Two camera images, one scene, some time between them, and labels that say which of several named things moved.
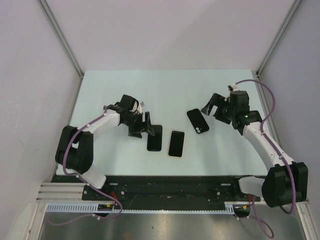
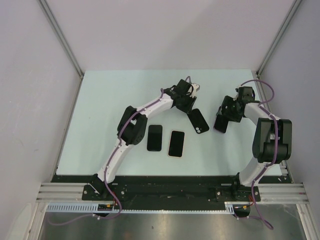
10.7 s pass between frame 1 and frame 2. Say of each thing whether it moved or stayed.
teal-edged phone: stayed
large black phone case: stayed
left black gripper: moved
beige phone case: stayed
